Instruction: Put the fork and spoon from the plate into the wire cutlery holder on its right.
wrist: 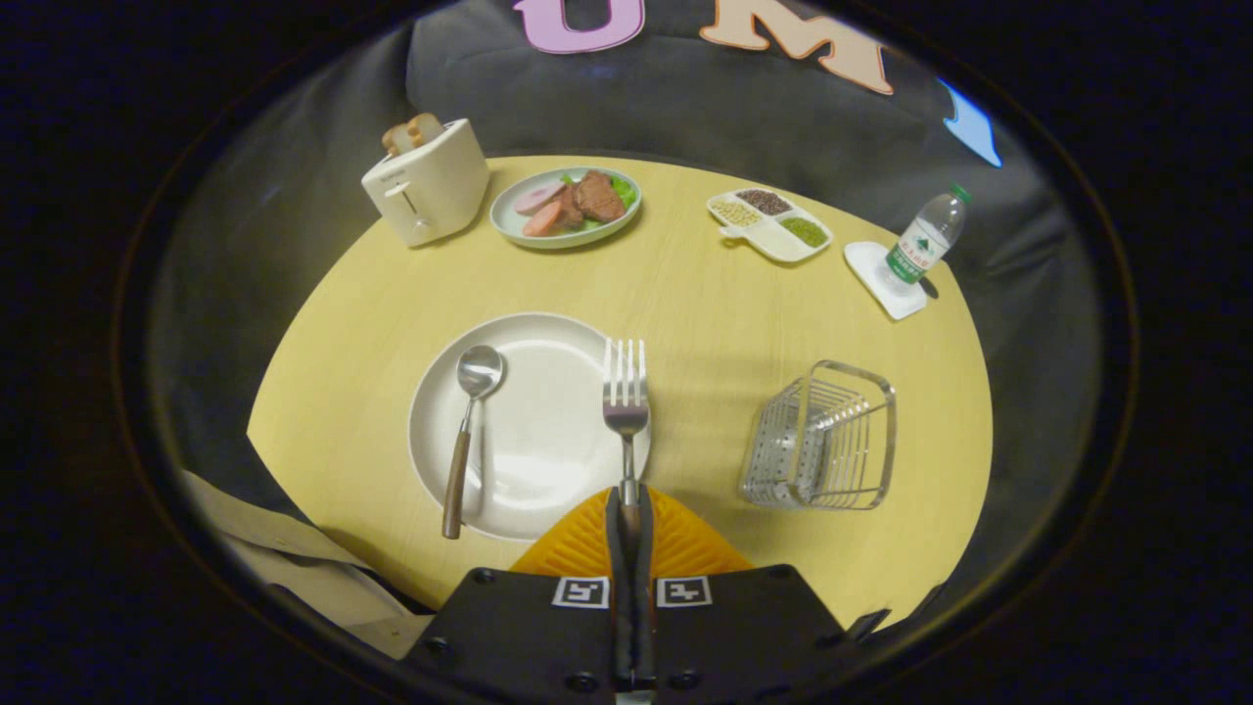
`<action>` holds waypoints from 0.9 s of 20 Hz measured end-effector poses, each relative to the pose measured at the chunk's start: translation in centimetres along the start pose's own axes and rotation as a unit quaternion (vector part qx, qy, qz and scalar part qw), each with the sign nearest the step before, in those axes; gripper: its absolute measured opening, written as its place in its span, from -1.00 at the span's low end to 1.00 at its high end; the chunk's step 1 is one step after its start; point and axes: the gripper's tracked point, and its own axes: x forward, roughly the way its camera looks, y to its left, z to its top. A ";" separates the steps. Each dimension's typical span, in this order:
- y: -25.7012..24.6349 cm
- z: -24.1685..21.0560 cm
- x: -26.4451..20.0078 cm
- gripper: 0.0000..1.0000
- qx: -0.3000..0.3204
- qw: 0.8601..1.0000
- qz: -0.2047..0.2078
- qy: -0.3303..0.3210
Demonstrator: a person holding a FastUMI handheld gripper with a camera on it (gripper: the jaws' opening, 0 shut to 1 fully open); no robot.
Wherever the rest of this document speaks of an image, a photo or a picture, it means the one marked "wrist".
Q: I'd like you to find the wooden handled silver spoon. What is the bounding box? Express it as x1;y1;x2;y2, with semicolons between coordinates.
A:
441;345;506;541

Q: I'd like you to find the white divided grain dish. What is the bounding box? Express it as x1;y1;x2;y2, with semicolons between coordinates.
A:
707;188;834;263

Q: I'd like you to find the pink ham slice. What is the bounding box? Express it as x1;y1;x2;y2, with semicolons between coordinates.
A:
514;181;569;216

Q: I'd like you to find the silver fork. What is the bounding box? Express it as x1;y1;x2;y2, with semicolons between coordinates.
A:
602;338;650;535

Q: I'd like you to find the white square coaster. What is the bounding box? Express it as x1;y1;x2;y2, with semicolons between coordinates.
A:
844;241;929;321

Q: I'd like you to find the pale green food plate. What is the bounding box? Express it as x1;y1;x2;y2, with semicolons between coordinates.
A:
489;166;643;250

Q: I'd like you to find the round white plate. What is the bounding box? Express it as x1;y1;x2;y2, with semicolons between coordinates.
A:
408;312;652;542

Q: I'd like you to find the brown meat piece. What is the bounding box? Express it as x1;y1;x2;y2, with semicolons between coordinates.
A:
563;171;628;228

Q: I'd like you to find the white toaster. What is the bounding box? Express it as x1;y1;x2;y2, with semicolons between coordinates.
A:
361;118;490;248

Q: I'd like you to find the metal wire cutlery basket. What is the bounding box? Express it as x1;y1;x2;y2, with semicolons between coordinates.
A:
739;360;898;511

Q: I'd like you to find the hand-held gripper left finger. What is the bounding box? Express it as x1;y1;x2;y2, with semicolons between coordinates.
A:
401;487;633;705

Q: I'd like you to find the green lettuce leaf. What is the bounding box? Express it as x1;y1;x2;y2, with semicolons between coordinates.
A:
560;172;638;228

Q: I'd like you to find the person's beige clothing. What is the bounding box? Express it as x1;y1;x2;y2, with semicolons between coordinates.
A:
181;470;437;660

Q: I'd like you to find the clear plastic water bottle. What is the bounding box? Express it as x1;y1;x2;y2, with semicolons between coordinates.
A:
886;183;973;286

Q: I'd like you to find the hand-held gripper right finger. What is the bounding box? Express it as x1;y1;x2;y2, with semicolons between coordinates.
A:
631;487;851;705

